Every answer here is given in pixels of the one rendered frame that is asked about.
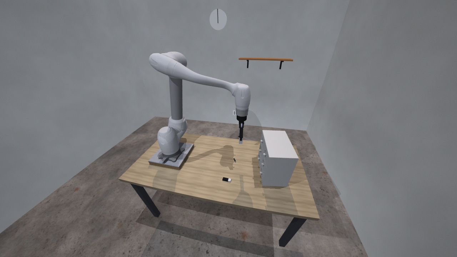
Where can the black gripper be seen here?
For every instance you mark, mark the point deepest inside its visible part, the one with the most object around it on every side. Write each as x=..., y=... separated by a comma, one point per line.
x=241, y=125

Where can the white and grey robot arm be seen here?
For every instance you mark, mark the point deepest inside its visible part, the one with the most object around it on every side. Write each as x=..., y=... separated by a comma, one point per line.
x=174, y=65

